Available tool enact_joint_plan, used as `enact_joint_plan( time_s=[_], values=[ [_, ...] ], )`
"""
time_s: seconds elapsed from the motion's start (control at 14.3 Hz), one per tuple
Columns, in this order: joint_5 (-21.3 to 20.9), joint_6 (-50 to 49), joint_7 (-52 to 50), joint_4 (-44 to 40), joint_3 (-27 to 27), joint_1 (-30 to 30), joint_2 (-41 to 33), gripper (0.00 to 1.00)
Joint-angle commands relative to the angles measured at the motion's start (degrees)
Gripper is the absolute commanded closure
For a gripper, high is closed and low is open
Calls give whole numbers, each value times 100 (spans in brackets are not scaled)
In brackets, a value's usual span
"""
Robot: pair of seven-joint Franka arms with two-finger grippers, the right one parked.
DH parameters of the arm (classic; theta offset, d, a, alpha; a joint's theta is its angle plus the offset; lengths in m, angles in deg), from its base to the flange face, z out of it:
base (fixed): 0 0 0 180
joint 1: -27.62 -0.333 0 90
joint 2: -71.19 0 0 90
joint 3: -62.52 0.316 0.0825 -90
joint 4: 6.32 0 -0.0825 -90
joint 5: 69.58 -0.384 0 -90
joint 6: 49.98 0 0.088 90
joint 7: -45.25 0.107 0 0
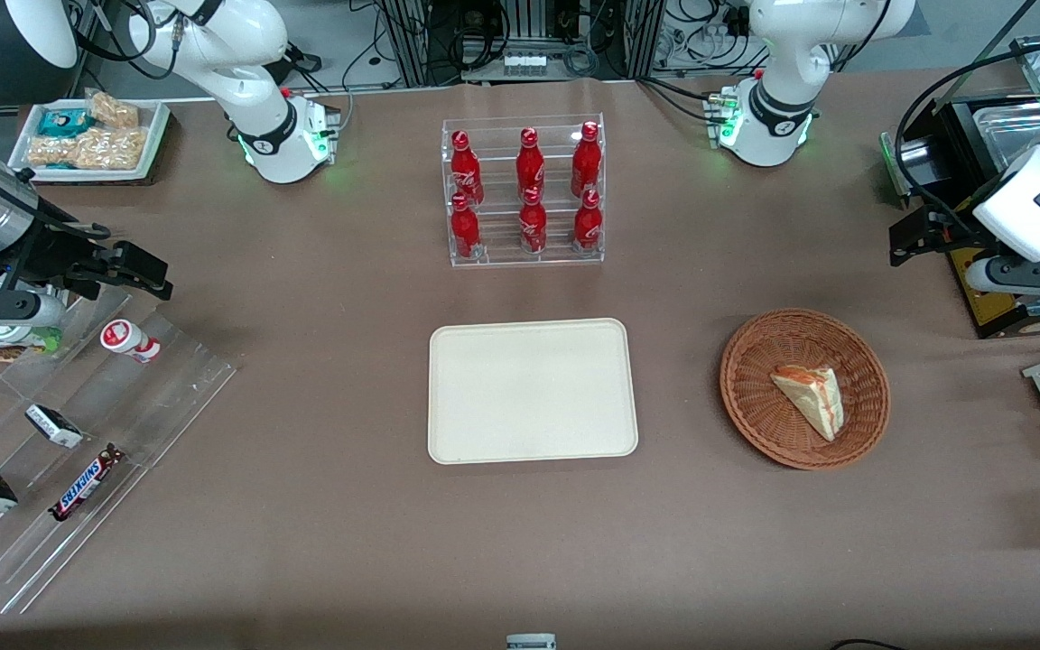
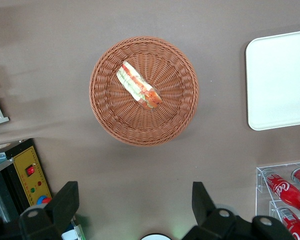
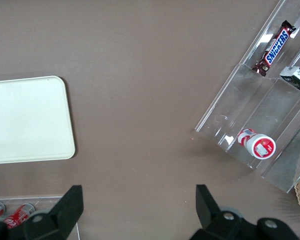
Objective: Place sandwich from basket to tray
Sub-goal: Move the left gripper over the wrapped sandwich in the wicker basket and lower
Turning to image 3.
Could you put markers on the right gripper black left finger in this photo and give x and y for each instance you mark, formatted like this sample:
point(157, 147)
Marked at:
point(65, 210)

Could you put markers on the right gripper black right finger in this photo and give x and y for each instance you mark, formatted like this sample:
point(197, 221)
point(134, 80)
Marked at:
point(210, 215)

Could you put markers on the cream rectangular tray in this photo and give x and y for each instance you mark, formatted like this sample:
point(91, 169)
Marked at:
point(27, 120)

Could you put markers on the clear acrylic bottle rack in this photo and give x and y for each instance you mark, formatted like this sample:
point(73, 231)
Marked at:
point(52, 200)

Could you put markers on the red and white yogurt bottle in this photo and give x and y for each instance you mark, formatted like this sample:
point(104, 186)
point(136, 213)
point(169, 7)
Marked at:
point(258, 145)

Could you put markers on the clear acrylic stepped display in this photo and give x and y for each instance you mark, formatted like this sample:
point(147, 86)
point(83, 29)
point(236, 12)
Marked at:
point(245, 105)

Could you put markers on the black and white snack box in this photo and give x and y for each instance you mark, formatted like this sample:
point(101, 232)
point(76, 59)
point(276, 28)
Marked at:
point(296, 77)

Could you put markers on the Snickers chocolate bar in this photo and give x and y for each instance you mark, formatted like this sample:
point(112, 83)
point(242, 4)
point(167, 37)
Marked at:
point(275, 48)

